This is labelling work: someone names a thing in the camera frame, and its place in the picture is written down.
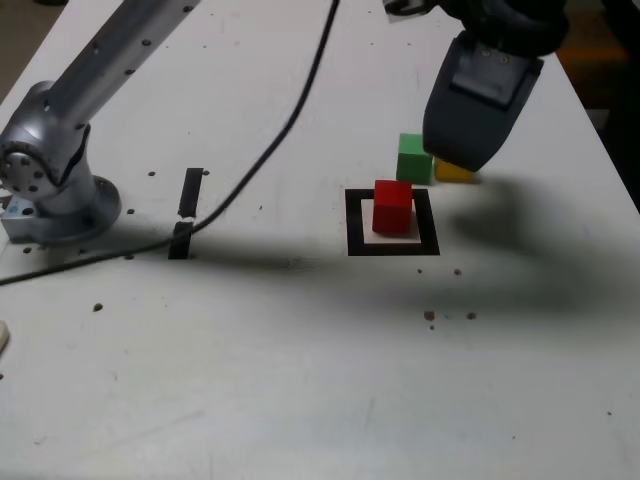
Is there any red cube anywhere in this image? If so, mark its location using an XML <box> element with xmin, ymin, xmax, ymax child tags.
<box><xmin>372</xmin><ymin>179</ymin><xmax>414</xmax><ymax>236</ymax></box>

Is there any black tape square outline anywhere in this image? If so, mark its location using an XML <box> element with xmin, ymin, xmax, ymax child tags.
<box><xmin>344</xmin><ymin>188</ymin><xmax>441</xmax><ymax>258</ymax></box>

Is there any yellow cube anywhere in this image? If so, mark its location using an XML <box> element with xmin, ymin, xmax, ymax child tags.
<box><xmin>433</xmin><ymin>158</ymin><xmax>474</xmax><ymax>184</ymax></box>

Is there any black tape strip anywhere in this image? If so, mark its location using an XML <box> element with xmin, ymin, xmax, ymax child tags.
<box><xmin>167</xmin><ymin>167</ymin><xmax>205</xmax><ymax>261</ymax></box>

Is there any black cable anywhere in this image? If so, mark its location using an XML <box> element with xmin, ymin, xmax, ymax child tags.
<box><xmin>0</xmin><ymin>0</ymin><xmax>342</xmax><ymax>287</ymax></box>

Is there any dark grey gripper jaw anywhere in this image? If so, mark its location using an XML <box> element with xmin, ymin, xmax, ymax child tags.
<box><xmin>422</xmin><ymin>30</ymin><xmax>546</xmax><ymax>174</ymax></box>

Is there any green cube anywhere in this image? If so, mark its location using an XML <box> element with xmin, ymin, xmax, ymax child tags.
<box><xmin>396</xmin><ymin>132</ymin><xmax>434</xmax><ymax>184</ymax></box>

